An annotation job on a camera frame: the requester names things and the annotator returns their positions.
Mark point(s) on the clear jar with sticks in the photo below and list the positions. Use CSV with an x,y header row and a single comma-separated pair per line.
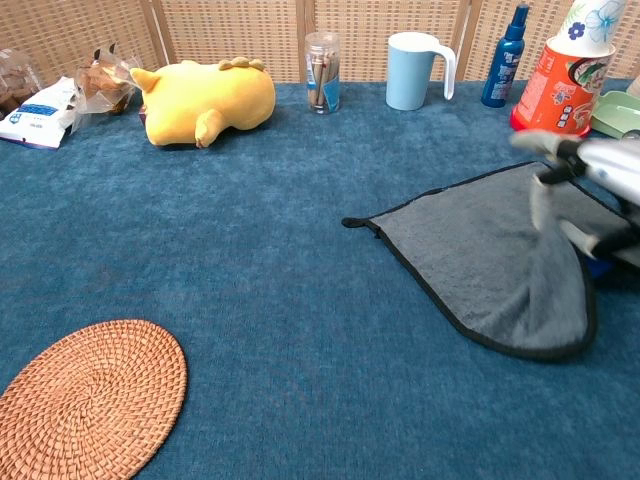
x,y
323,75

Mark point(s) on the clear plastic cookie box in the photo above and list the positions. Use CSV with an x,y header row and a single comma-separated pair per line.
x,y
15,82

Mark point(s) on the woven bamboo folding screen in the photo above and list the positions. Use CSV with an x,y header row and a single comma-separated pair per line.
x,y
240,35

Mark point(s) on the light green plastic tray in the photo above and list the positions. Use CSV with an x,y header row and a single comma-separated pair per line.
x,y
617,112

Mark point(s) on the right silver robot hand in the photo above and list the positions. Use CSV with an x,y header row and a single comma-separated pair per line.
x,y
610,170

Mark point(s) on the white and blue snack packet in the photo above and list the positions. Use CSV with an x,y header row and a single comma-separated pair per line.
x,y
37,117

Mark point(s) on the round woven rattan coaster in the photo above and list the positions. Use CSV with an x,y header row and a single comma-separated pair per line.
x,y
85,405

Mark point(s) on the blue carpet table cover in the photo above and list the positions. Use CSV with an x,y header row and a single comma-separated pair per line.
x,y
250,250

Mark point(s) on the paper cup blue flowers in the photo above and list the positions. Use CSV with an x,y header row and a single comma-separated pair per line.
x,y
590,25

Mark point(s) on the blue spray bottle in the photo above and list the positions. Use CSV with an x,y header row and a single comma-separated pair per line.
x,y
505,65

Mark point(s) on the yellow plush toy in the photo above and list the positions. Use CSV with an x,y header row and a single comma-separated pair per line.
x,y
210,97

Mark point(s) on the red instant noodle cup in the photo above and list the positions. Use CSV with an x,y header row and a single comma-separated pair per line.
x,y
555,90

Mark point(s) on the clear bag of pastries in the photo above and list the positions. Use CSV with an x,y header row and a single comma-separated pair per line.
x,y
102,85

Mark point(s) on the beige bowl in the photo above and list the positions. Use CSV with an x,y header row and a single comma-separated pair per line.
x,y
635,86

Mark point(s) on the grey and blue cloth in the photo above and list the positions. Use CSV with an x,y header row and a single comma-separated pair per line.
x,y
450,250

